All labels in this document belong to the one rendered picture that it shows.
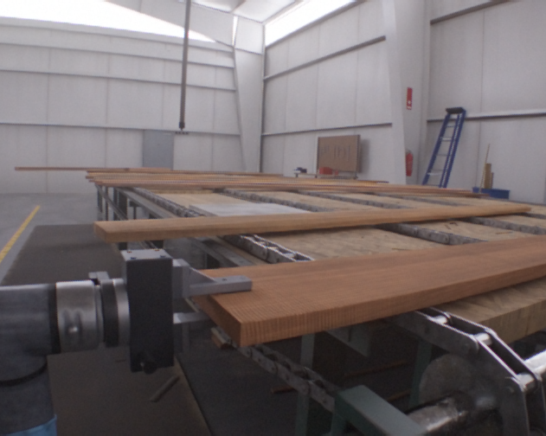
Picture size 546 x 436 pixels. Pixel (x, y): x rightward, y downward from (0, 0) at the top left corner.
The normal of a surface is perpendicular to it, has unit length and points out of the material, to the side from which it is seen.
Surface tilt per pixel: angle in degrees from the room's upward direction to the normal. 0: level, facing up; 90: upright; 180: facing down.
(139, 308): 90
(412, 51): 90
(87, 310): 61
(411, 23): 90
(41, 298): 38
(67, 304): 48
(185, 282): 90
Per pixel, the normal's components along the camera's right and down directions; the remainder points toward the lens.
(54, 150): 0.43, 0.10
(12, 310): 0.42, -0.44
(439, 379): -0.88, 0.02
